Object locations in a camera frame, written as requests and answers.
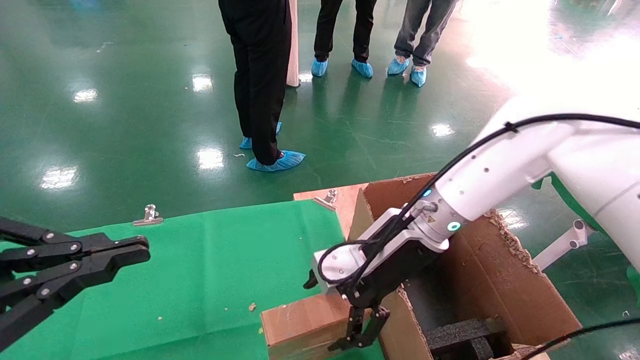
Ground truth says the person in grey jeans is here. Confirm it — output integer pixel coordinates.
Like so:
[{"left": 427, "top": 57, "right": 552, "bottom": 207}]
[{"left": 393, "top": 0, "right": 458, "bottom": 67}]

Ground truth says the small brown cardboard box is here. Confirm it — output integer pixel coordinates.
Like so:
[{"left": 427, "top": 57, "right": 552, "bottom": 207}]
[{"left": 260, "top": 294, "right": 373, "bottom": 360}]

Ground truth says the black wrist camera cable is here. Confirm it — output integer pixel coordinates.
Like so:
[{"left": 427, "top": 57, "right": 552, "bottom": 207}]
[{"left": 317, "top": 114, "right": 640, "bottom": 296}]

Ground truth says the black loose cable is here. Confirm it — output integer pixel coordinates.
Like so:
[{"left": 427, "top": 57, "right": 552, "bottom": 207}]
[{"left": 520, "top": 318, "right": 640, "bottom": 360}]

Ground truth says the silver binder clip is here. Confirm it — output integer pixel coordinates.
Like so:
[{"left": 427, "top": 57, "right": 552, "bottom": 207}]
[
  {"left": 132, "top": 204, "right": 164, "bottom": 227},
  {"left": 313, "top": 189, "right": 338, "bottom": 211}
]

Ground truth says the white metal bracket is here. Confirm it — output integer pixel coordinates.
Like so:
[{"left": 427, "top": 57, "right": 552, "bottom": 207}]
[{"left": 532, "top": 219, "right": 596, "bottom": 272}]

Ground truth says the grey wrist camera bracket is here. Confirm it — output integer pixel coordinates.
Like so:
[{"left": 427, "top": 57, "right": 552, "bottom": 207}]
[{"left": 312, "top": 206, "right": 451, "bottom": 296}]

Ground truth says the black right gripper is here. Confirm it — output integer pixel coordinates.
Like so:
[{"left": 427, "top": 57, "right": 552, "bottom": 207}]
[{"left": 303, "top": 239, "right": 451, "bottom": 352}]

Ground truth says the person in black trousers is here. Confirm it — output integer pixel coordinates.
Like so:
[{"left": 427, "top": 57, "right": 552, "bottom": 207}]
[
  {"left": 218, "top": 0, "right": 293, "bottom": 166},
  {"left": 314, "top": 0, "right": 378, "bottom": 63}
]

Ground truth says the large open brown carton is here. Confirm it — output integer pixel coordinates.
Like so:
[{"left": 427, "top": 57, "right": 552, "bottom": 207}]
[{"left": 347, "top": 172, "right": 583, "bottom": 360}]

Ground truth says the beige upright board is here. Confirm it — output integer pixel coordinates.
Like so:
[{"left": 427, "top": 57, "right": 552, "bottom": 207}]
[{"left": 286, "top": 0, "right": 301, "bottom": 88}]

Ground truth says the black foam insert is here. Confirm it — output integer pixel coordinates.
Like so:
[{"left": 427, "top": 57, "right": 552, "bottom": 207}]
[{"left": 425, "top": 316, "right": 516, "bottom": 360}]

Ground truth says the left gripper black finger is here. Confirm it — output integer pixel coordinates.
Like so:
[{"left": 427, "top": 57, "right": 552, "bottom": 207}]
[
  {"left": 0, "top": 216, "right": 151, "bottom": 273},
  {"left": 0, "top": 248, "right": 151, "bottom": 351}
]

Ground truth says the green felt table cloth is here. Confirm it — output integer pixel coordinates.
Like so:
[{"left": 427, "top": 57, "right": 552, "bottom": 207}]
[{"left": 0, "top": 200, "right": 386, "bottom": 360}]

